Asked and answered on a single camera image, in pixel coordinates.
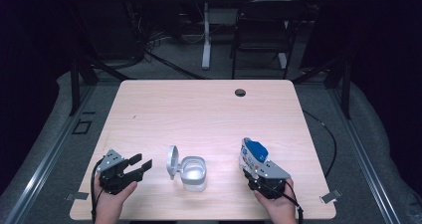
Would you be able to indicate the grey tape strip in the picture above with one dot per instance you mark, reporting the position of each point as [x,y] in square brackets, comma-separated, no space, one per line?
[78,196]
[330,196]

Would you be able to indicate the clear jar with white lid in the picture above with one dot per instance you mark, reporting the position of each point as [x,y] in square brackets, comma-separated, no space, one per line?
[194,172]

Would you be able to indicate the black folding chair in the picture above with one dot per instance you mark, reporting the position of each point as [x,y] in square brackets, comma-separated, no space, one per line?
[262,11]

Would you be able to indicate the blue and white pouch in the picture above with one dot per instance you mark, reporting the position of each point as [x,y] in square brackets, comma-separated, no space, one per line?
[252,156]

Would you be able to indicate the black metal frame post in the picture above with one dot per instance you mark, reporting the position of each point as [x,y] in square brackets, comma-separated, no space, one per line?
[75,84]
[346,91]

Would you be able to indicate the white height-adjustable desk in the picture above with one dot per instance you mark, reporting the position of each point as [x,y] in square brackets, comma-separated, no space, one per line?
[206,35]

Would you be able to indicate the aluminium floor rail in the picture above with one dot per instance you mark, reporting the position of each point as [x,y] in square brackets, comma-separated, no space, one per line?
[49,157]
[365,157]

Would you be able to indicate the person's left hand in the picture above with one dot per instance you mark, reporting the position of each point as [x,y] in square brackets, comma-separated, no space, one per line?
[107,204]

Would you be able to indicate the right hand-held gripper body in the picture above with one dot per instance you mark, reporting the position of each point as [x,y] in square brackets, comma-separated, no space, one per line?
[270,184]

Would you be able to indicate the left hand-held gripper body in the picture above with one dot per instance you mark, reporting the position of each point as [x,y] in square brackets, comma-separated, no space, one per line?
[114,179]

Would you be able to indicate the person's right hand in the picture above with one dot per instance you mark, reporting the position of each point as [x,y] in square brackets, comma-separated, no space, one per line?
[280,209]

